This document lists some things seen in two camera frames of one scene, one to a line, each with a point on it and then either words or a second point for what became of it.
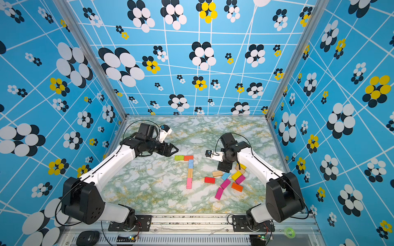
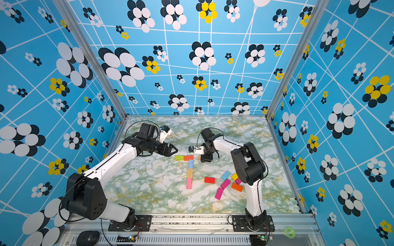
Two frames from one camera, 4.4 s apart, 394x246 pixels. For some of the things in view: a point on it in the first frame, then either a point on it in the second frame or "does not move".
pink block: x=189 y=183 does not move
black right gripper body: x=224 y=165 → x=207 y=156
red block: x=210 y=180 does not move
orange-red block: x=188 y=157 does not move
